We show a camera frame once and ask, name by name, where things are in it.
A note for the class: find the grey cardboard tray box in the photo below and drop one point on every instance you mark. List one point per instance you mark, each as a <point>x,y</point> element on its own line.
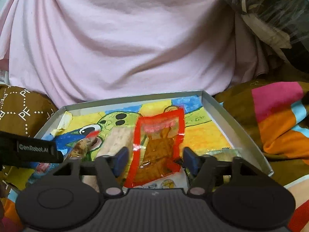
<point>217,116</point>

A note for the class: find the light blue snack packet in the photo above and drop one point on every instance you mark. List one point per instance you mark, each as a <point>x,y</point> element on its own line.
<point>44,168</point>

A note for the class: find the white rice cracker packet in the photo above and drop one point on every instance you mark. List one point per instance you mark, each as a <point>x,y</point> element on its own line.
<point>119,140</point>

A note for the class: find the brown patterned quilt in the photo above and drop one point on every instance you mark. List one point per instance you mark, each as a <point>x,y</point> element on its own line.
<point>21,108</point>

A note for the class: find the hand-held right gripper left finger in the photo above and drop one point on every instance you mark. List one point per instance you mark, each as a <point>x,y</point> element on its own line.
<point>122,159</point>

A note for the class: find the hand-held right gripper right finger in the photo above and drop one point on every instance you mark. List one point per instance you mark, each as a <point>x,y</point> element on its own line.
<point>190,159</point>

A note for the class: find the white packet with yellow print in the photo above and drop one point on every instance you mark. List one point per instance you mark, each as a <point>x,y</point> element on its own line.
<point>164,183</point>

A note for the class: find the clear packet of brown snacks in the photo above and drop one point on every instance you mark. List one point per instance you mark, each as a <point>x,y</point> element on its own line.
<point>83,147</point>

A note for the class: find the plastic bag of clothes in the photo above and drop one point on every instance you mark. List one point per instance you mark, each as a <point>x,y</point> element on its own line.
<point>265,12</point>

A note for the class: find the large red snack packet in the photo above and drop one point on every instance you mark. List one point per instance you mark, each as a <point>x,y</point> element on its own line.
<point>159,147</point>

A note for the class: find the pink bed sheet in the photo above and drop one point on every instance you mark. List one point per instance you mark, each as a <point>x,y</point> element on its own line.
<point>120,41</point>

